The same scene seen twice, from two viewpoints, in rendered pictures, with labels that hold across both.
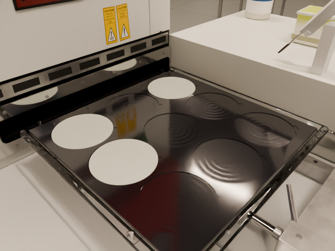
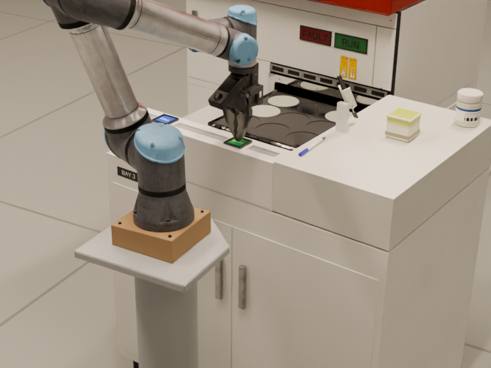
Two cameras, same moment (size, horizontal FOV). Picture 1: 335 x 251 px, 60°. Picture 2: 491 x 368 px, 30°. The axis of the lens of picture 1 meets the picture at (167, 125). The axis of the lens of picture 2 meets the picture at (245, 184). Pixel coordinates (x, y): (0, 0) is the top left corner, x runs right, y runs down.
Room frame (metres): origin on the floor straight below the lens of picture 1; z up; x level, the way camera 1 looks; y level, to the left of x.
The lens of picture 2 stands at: (-0.12, -2.57, 1.96)
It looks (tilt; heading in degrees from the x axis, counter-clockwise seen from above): 26 degrees down; 82
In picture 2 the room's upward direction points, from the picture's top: 1 degrees clockwise
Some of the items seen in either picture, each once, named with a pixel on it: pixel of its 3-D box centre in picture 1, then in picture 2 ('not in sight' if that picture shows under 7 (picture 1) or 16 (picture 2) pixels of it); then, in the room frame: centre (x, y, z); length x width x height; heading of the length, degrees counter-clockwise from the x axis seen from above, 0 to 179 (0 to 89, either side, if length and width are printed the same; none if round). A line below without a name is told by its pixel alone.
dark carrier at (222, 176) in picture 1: (173, 130); (292, 119); (0.40, -0.01, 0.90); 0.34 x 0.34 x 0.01; 46
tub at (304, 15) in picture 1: (316, 26); (402, 124); (0.64, -0.33, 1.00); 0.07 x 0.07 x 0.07; 48
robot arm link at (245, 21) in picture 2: not in sight; (241, 28); (0.19, -0.30, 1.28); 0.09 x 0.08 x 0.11; 25
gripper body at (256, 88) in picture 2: not in sight; (243, 85); (0.20, -0.30, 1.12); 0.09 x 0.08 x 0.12; 46
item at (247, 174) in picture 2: not in sight; (202, 155); (0.10, -0.23, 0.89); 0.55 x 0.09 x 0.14; 136
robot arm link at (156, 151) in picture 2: not in sight; (158, 155); (-0.04, -0.56, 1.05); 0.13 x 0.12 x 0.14; 115
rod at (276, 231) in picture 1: (265, 225); not in sight; (0.21, -0.12, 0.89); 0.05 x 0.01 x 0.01; 46
